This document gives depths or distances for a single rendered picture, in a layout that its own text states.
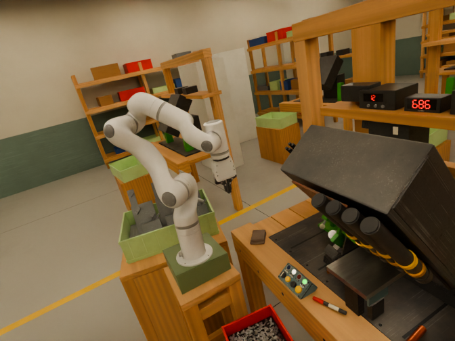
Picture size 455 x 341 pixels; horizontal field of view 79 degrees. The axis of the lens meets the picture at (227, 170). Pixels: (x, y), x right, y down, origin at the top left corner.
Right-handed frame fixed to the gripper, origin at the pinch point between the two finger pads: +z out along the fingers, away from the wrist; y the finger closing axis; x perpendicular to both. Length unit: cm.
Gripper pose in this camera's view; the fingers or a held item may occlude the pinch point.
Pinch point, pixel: (227, 188)
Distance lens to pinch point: 128.0
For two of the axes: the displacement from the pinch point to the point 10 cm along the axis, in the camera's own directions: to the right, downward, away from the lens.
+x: 4.2, 2.5, -8.7
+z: 2.0, 9.1, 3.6
